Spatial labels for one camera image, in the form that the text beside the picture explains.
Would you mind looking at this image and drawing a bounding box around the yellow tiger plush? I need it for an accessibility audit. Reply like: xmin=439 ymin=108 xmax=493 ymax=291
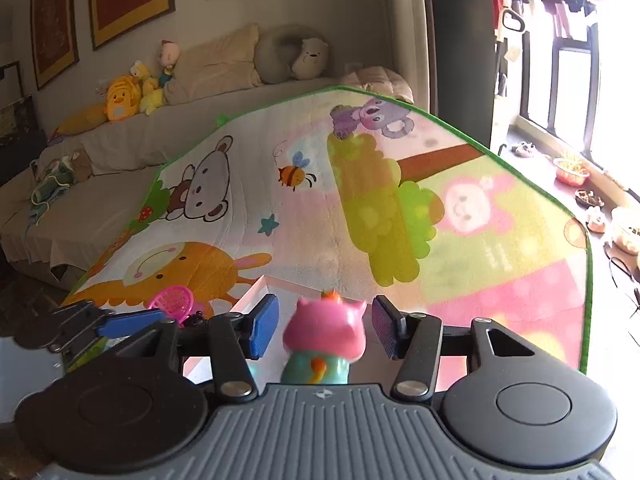
xmin=52 ymin=75 xmax=142 ymax=138

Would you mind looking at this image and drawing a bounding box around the pink pig figurine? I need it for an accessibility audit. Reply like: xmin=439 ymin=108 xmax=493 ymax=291
xmin=280 ymin=290 xmax=368 ymax=385

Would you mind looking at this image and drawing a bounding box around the green knitted cloth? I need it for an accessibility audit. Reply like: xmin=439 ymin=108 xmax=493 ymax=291
xmin=29 ymin=151 xmax=80 ymax=226

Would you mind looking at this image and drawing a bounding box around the pink cardboard box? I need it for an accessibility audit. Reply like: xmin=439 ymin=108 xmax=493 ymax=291
xmin=179 ymin=275 xmax=322 ymax=394

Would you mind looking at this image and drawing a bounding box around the yellow duck plush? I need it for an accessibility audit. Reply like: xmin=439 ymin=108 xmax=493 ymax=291
xmin=129 ymin=61 xmax=166 ymax=116

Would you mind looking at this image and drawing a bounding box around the small doll plush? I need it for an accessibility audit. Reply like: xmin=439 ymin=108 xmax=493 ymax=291
xmin=158 ymin=40 xmax=181 ymax=88

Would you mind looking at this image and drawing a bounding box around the grey neck pillow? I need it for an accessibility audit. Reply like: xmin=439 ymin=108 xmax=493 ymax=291
xmin=254 ymin=25 xmax=330 ymax=84

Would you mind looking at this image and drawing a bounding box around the colourful cartoon play mat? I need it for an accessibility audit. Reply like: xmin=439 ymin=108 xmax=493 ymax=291
xmin=70 ymin=87 xmax=592 ymax=370

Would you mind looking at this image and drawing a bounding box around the beige sofa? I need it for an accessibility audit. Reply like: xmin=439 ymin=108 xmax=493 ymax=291
xmin=0 ymin=77 xmax=352 ymax=291

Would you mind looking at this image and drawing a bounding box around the pink plastic sieve toy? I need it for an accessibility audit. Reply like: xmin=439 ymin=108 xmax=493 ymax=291
xmin=148 ymin=285 xmax=194 ymax=323

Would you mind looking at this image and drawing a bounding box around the beige pillow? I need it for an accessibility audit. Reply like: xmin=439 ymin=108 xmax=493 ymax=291
xmin=164 ymin=23 xmax=262 ymax=105

